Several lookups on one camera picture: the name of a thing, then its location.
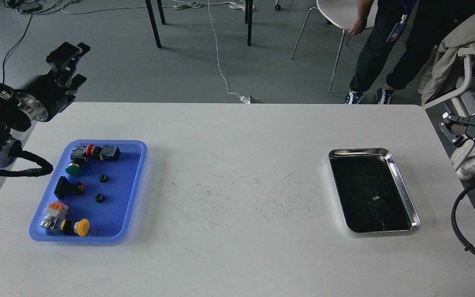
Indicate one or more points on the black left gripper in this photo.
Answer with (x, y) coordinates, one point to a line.
(49, 94)

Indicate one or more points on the small black gear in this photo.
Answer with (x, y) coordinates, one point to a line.
(103, 178)
(99, 198)

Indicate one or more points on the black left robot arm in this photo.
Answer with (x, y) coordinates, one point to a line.
(14, 161)

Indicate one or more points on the white sneaker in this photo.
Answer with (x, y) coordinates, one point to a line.
(463, 161)

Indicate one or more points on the black table leg left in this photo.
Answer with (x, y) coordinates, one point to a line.
(153, 22)

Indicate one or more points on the black table leg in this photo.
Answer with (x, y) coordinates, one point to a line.
(248, 20)
(153, 22)

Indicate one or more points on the beige jacket on chair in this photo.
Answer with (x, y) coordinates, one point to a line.
(439, 67)

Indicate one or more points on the shiny metal tray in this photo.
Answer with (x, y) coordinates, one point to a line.
(372, 193)

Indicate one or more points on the blue plastic tray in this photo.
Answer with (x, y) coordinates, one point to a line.
(108, 220)

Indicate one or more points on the orange white connector block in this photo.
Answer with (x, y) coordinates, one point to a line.
(56, 213)

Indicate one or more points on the white chair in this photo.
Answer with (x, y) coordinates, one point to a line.
(340, 13)

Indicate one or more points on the white power adapter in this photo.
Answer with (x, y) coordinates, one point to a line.
(248, 99)

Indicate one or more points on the black table leg right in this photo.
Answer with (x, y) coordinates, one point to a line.
(248, 20)

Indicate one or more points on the white office chair frame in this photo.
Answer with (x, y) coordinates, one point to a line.
(467, 52)

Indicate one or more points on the red push button switch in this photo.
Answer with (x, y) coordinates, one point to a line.
(88, 151)

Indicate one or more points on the dark blue switch block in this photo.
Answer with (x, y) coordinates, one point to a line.
(110, 153)

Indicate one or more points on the green push button switch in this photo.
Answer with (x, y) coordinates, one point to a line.
(73, 169)

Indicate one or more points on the black red switch part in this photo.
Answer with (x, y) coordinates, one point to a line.
(64, 188)

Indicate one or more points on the yellow push button switch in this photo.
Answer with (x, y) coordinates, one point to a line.
(72, 227)

